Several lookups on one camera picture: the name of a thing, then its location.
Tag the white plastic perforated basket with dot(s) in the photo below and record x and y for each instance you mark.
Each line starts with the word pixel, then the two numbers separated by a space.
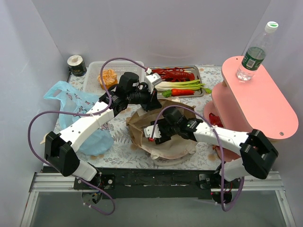
pixel 91 83

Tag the clear plastic bottle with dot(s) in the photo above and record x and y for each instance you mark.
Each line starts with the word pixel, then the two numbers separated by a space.
pixel 256 52

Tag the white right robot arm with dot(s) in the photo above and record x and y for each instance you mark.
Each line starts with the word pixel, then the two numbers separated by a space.
pixel 256 153

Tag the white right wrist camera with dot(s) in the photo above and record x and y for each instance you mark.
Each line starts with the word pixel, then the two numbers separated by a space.
pixel 152 132

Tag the toy fried bread piece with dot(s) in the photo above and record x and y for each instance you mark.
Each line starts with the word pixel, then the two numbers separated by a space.
pixel 109 78

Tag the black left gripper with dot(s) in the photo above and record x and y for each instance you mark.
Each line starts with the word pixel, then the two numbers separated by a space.
pixel 152 101

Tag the orange toy carrot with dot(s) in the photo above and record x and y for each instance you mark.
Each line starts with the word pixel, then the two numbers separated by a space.
pixel 177 92

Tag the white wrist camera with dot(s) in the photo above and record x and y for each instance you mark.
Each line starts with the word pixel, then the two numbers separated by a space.
pixel 152 132
pixel 152 80

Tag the red toy lobster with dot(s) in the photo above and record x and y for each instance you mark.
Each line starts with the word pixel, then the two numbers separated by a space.
pixel 174 75

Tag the aluminium frame rail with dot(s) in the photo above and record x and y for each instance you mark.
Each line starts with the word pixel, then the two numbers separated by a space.
pixel 54 182

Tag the floral patterned table mat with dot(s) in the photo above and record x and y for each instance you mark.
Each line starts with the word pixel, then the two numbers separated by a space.
pixel 124 153

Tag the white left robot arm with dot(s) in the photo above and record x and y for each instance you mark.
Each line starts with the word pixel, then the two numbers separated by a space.
pixel 61 148

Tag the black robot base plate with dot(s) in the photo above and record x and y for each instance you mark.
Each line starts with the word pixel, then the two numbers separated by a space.
pixel 159 183

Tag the red snack packet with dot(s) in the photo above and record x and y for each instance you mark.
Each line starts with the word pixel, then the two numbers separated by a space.
pixel 215 120

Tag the brown paper bag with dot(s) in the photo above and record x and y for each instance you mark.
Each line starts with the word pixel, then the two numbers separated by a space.
pixel 175 149

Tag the pink two-tier shelf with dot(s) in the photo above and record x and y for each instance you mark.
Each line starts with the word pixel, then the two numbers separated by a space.
pixel 254 104

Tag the light blue plastic grocery bag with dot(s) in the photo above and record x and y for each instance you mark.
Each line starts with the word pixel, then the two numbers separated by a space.
pixel 76 101

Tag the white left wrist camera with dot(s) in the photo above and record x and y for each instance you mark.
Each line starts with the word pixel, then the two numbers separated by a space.
pixel 152 80

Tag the green toy vegetable stalks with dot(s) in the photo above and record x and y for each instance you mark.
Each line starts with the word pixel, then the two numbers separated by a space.
pixel 194 85

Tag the stainless steel tray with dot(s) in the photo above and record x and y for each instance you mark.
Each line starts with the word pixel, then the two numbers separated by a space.
pixel 189 69

